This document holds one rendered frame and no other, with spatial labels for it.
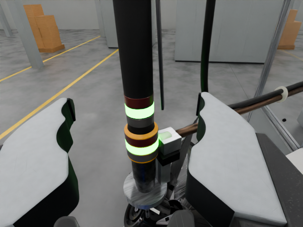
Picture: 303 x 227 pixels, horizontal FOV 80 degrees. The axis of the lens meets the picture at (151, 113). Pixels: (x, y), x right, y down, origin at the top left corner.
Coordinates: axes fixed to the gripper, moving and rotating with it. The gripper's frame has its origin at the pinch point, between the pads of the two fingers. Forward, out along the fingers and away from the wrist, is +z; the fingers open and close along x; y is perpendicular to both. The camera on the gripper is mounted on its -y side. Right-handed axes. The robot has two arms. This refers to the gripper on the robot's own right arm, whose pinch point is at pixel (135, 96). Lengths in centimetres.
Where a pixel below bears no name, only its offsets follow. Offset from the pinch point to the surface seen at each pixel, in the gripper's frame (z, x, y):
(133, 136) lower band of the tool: 6.1, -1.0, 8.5
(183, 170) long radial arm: 38, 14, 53
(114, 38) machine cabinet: 750, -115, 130
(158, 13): 6.9, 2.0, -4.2
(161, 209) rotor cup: 16.1, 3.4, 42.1
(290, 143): 63, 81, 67
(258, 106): 16.8, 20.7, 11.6
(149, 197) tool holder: 5.4, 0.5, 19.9
